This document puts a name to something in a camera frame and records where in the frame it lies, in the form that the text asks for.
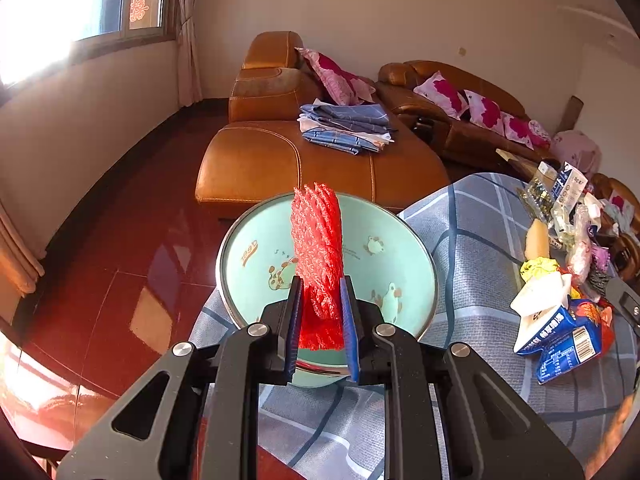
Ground pink cloth covered object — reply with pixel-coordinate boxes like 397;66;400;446
549;129;602;178

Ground brown leather three-seat sofa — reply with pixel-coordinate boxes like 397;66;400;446
375;60;559;172

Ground mint green trash bin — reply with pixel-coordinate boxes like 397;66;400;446
216;185;437;388

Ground red mesh net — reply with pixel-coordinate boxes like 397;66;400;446
291;182;344;351

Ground window with wooden frame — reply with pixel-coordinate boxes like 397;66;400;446
1;0;167;88

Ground brown leather chaise sofa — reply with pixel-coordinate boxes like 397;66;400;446
195;32;449;219

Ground blue Look milk carton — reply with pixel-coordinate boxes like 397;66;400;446
511;271;615;385

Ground grey plaid tablecloth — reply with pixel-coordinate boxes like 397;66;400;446
191;172;638;479

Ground pink floral pillow right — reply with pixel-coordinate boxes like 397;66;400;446
501;112;534;150

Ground brown leather armchair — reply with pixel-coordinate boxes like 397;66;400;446
590;174;639;243

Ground pink floral pillow left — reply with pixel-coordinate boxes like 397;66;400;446
413;70;469;120

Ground dark wood coffee table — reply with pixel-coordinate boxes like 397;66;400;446
495;148;540;182

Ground pink floral pillow on chaise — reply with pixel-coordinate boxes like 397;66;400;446
295;47;376;106

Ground beige window curtain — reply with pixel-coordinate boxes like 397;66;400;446
176;0;203;107

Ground black grey yarn bundle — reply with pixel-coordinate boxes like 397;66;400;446
586;266;613;296

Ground yellow plastic wrapper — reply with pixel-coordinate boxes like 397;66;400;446
520;257;560;283

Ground tall white paper carton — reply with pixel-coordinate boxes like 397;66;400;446
551;162;588;212

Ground pink floral pillow middle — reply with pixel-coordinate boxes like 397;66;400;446
464;90;504;136

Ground beige sponge block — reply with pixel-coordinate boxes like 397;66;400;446
524;219;550;261

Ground pink folded blanket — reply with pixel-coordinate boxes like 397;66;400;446
528;119;551;150

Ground clear plastic bag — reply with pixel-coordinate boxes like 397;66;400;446
566;204;592;284

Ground folded blue plaid cloths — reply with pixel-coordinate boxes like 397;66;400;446
297;100;396;155

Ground patterned snack packet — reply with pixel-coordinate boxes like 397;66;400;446
516;162;558;226

